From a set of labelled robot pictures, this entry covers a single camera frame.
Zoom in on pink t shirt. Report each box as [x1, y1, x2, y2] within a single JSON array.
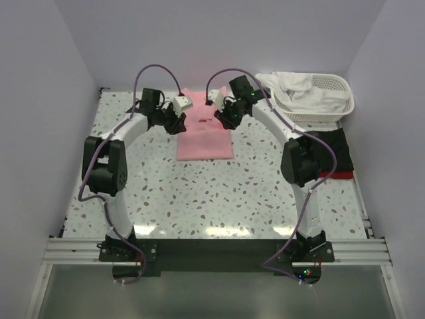
[[176, 88, 234, 161]]

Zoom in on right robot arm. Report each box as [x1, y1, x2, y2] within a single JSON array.
[[205, 73, 334, 266]]

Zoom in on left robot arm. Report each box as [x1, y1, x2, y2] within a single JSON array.
[[78, 88, 193, 264]]

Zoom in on white t shirt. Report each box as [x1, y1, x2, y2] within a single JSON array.
[[256, 72, 351, 114]]

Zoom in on white laundry basket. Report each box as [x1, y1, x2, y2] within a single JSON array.
[[270, 72, 355, 122]]

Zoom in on black folded t shirt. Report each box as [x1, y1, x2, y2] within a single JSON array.
[[312, 128, 354, 172]]

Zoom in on red folded t shirt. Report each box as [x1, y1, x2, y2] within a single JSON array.
[[319, 171, 354, 179]]

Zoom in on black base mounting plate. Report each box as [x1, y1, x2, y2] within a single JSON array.
[[97, 239, 335, 283]]

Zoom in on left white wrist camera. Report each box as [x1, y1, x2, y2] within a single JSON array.
[[172, 96, 193, 116]]

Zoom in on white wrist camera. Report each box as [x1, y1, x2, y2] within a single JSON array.
[[172, 96, 193, 116], [207, 89, 224, 112]]

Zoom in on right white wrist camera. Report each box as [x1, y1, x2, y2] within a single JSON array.
[[207, 89, 224, 112]]

